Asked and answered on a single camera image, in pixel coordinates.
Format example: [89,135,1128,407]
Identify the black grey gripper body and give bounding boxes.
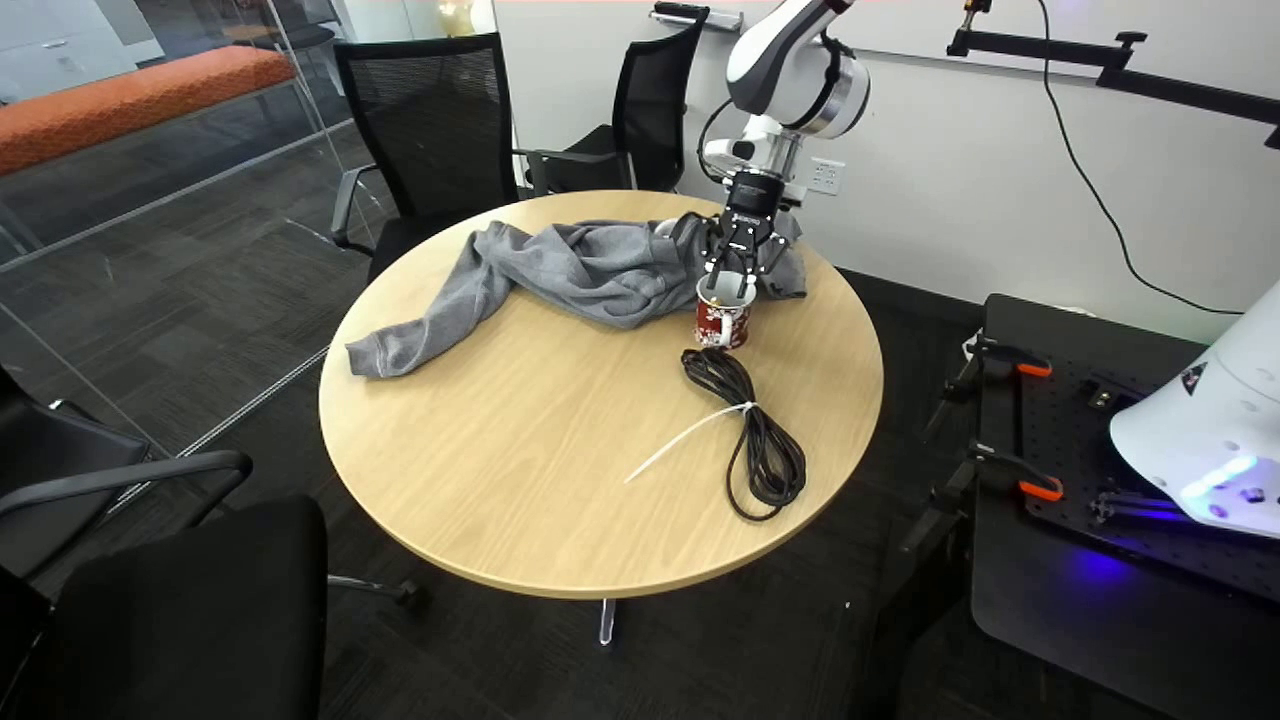
[700,199,796,280]

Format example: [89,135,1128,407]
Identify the red and white mug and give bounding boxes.
[691,300,752,352]

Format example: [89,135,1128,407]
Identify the grey cloth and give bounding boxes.
[344,207,813,384]

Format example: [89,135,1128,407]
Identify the white zip tie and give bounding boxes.
[619,395,759,486]

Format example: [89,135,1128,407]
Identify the black mesh office chair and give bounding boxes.
[328,27,529,280]
[515,14,714,199]

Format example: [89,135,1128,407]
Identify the orange black clamp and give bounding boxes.
[947,329,1061,407]
[929,438,1074,513]

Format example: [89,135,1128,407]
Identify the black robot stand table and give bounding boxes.
[852,291,1280,720]

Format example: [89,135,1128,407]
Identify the orange bench cushion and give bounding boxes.
[0,41,301,179]

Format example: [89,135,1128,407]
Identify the white wall outlet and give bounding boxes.
[801,153,852,199]

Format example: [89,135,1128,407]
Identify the coiled black cable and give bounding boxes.
[677,338,813,523]

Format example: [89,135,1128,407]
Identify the thin black hanging cable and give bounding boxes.
[1032,0,1249,323]

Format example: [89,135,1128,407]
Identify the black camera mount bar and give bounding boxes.
[944,0,1280,153]

